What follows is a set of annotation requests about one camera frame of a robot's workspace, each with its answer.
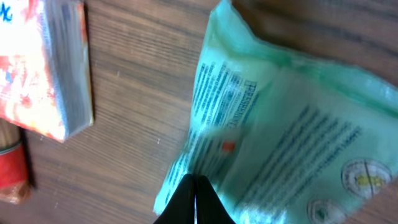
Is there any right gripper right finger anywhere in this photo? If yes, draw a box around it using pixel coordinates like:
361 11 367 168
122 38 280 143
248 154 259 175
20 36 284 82
195 175 235 224

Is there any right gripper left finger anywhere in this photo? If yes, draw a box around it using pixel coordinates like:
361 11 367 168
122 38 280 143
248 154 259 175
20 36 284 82
154 174 195 224

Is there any green wet wipes packet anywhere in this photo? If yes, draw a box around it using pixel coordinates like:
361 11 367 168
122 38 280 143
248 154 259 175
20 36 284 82
154 1 397 223

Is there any orange spaghetti packet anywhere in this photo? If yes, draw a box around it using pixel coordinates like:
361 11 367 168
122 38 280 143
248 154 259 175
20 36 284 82
0 119 32 205

